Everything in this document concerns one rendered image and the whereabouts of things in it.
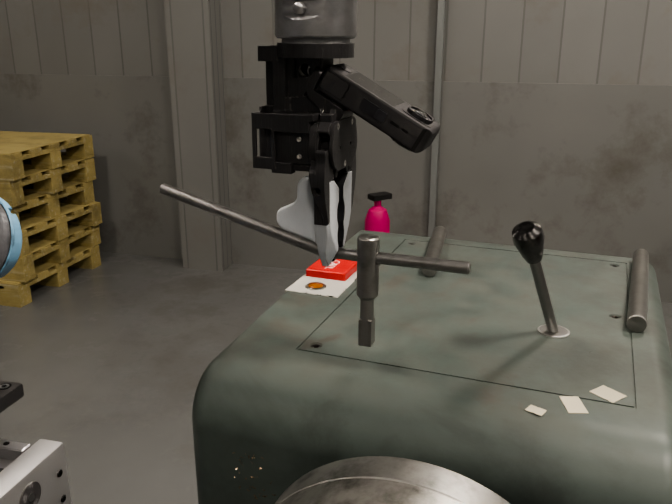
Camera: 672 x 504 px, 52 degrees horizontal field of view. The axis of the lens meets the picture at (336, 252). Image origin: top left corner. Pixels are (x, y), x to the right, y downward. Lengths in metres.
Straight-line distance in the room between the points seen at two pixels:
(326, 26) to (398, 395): 0.35
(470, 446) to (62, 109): 4.92
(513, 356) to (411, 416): 0.16
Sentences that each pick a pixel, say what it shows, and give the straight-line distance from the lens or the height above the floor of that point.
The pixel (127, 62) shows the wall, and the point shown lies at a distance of 5.07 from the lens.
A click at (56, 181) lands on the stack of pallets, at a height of 0.69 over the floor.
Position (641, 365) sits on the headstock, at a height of 1.26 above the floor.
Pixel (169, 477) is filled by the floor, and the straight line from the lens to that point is 2.77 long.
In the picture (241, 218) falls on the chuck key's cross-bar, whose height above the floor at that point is 1.40.
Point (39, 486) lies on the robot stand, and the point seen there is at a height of 1.09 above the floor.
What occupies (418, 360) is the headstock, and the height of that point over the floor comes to 1.25.
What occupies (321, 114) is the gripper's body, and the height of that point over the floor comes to 1.52.
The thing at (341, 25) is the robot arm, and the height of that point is 1.59.
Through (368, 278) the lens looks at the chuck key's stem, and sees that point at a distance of 0.67.
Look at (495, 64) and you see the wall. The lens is 4.33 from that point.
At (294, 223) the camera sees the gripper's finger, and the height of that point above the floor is 1.41.
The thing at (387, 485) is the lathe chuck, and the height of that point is 1.24.
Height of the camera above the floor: 1.59
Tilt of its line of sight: 18 degrees down
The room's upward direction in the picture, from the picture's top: straight up
